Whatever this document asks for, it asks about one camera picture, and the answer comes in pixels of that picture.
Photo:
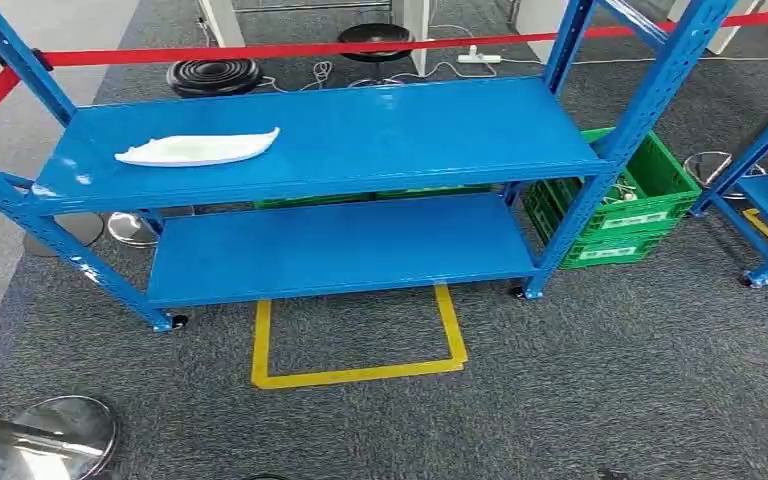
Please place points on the chrome stanchion post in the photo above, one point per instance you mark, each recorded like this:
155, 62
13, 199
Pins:
59, 437

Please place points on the black round stool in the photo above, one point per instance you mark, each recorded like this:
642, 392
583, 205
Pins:
374, 41
215, 76

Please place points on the white plastic trim part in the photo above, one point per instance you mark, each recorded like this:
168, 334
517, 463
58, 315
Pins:
198, 149

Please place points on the chrome stanchion base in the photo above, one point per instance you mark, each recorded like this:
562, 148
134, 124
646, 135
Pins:
129, 228
705, 172

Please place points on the white power strip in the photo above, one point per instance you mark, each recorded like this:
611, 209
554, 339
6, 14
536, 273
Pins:
480, 57

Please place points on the small white plastic part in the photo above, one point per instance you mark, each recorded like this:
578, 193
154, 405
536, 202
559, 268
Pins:
619, 192

